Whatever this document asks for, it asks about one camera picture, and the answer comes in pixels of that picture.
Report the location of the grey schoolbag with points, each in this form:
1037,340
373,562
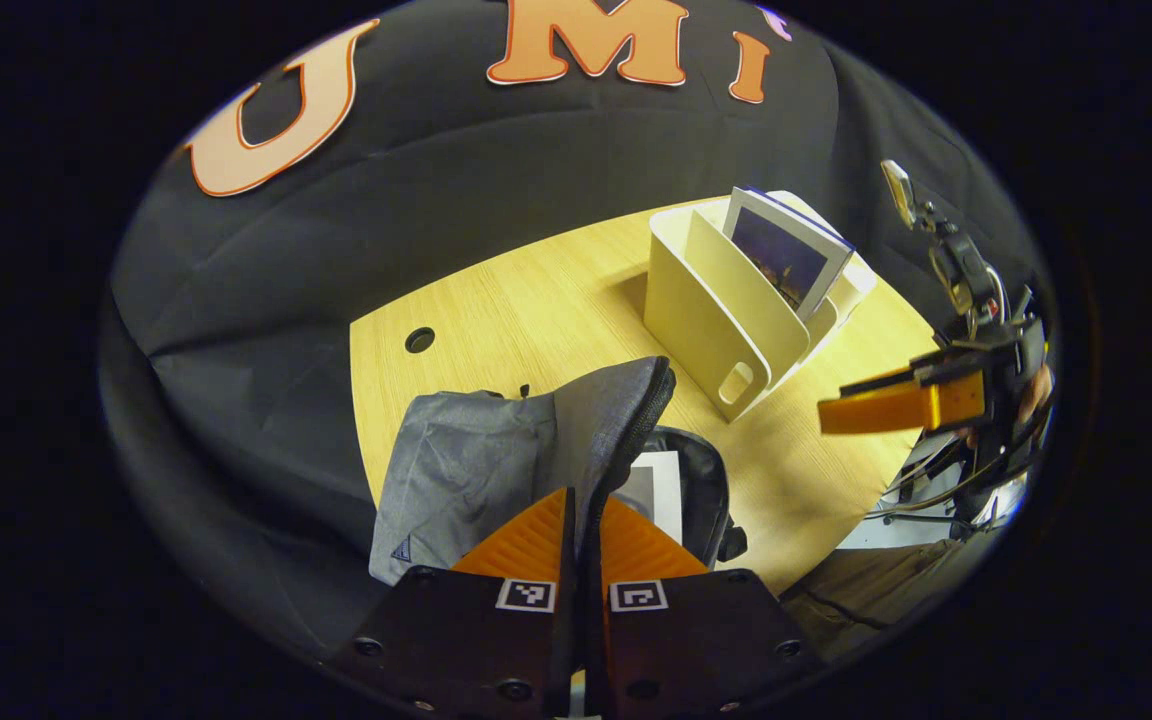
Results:
456,470

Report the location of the blue spine book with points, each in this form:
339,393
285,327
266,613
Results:
781,260

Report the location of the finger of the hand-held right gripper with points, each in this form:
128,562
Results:
886,410

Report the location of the white cover book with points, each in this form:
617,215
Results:
661,490

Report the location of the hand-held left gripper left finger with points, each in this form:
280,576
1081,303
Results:
456,640

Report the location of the person's olive trousers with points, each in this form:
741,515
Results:
866,590

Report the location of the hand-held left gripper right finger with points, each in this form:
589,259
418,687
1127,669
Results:
696,640

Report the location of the white bookshelf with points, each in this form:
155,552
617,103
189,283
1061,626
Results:
696,310

